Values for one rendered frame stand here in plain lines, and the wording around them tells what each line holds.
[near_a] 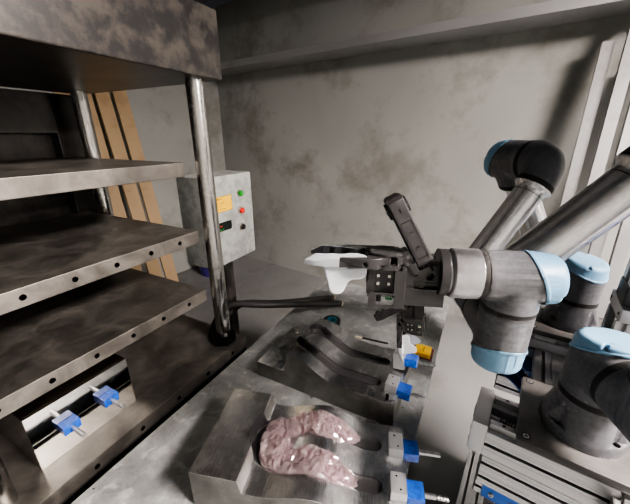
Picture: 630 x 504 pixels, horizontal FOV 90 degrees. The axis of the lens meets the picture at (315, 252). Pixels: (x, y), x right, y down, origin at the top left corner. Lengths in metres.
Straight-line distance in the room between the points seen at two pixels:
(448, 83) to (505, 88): 0.42
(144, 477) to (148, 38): 1.14
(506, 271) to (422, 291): 0.11
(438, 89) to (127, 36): 2.47
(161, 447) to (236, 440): 0.27
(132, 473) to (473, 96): 2.98
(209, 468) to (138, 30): 1.08
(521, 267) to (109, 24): 0.99
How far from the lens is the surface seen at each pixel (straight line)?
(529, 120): 2.96
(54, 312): 1.47
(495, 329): 0.55
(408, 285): 0.50
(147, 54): 1.07
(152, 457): 1.13
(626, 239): 2.64
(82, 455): 1.24
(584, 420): 0.88
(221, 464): 0.91
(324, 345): 1.19
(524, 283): 0.51
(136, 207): 3.55
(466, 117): 3.01
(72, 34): 0.98
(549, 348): 1.36
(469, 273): 0.49
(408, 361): 1.14
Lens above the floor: 1.63
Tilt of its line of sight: 20 degrees down
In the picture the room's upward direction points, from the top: straight up
